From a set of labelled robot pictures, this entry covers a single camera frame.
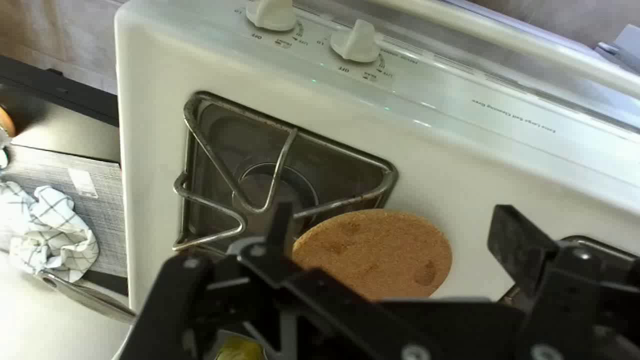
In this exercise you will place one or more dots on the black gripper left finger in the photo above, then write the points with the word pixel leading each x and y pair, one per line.
pixel 281 230

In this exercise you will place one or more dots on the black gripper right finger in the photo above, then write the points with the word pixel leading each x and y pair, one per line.
pixel 523 253

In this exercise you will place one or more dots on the round cork coaster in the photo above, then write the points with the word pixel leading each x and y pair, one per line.
pixel 380 253

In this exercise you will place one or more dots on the white stove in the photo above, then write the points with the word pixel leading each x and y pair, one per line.
pixel 467 167

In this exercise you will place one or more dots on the grey woven placemat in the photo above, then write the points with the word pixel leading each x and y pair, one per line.
pixel 100 200

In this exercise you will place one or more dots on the white stove knob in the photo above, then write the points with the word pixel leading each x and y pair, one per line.
pixel 357 42
pixel 271 12

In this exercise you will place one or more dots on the white checkered cloth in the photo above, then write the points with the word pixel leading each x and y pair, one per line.
pixel 52 233

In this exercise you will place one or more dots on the black bar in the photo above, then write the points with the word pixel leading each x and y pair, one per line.
pixel 66 91

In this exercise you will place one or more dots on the small wooden object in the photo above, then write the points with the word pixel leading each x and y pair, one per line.
pixel 5 123

